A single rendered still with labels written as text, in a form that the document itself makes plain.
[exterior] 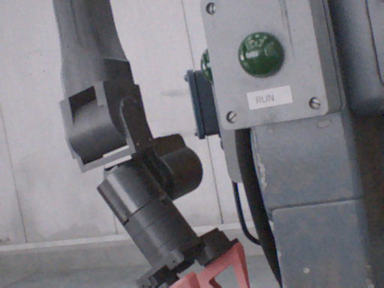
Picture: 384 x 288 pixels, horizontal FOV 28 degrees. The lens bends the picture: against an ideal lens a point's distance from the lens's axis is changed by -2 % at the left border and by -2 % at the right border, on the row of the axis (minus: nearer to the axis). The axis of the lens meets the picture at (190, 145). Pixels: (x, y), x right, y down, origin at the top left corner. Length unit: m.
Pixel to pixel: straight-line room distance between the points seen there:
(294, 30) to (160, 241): 0.35
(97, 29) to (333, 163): 0.36
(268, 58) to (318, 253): 0.15
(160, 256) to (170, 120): 5.65
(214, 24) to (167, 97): 5.90
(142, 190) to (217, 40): 0.31
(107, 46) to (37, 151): 6.36
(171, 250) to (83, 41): 0.23
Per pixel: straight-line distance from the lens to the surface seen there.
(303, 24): 0.50
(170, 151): 0.87
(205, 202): 6.40
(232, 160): 1.00
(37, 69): 7.10
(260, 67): 0.50
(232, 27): 0.52
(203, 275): 0.87
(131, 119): 0.80
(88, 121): 0.81
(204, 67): 0.54
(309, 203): 0.56
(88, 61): 0.82
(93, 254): 6.99
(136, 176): 0.81
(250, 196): 0.60
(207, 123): 1.02
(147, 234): 0.80
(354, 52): 0.55
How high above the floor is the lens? 1.26
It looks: 3 degrees down
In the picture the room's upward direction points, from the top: 10 degrees counter-clockwise
